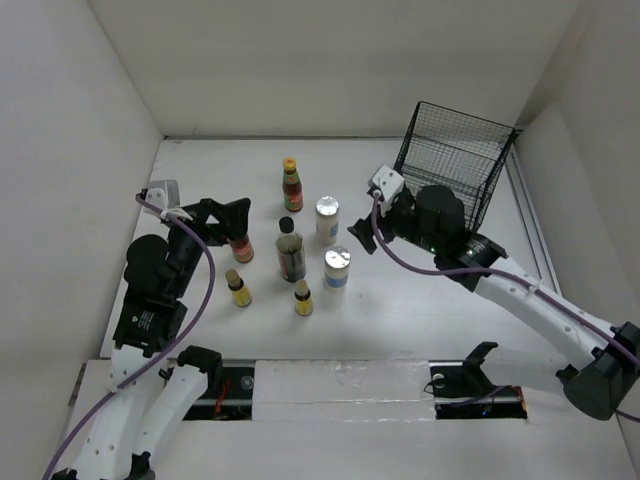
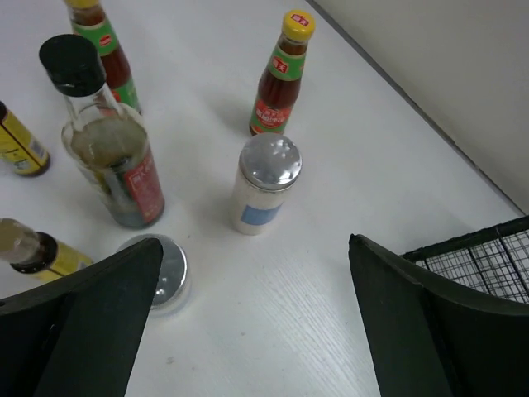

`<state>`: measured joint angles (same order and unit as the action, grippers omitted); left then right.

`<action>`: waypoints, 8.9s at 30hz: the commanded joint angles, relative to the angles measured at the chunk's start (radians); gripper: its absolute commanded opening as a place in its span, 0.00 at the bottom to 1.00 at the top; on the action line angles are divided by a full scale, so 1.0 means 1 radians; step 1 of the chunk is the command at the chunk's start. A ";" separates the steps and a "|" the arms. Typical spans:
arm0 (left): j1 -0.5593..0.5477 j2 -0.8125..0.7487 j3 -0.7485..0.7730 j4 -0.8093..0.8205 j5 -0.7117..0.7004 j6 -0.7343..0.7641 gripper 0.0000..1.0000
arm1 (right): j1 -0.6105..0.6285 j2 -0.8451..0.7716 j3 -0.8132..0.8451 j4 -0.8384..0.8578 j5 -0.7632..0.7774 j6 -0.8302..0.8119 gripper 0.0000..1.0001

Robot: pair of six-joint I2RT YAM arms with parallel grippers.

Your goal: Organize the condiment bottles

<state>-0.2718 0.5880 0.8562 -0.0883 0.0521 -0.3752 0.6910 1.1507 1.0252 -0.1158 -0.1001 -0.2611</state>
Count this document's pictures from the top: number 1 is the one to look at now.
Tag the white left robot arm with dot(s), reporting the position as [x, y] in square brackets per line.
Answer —
[170, 280]

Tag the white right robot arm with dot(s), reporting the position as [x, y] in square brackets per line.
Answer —
[426, 234]

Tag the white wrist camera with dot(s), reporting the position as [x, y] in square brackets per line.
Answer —
[163, 195]
[389, 184]

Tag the small yellow bottle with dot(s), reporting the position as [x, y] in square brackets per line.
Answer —
[240, 293]
[303, 298]

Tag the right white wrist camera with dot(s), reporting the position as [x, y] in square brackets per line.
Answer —
[389, 184]

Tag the yellow cap sauce bottle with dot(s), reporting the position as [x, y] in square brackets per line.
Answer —
[291, 186]

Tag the white shaker blue label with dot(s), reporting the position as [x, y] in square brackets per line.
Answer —
[337, 261]

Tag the black wire basket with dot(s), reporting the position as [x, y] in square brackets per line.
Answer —
[463, 152]

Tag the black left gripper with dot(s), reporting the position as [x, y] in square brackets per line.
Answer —
[232, 218]

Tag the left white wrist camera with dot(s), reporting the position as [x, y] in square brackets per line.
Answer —
[163, 195]

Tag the metal base rail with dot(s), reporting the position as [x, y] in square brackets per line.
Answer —
[368, 391]

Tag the dark soy sauce bottle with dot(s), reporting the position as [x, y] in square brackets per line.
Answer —
[290, 251]

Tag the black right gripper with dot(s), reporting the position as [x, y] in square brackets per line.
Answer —
[364, 230]

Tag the red sauce bottle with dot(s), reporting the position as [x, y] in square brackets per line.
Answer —
[242, 249]

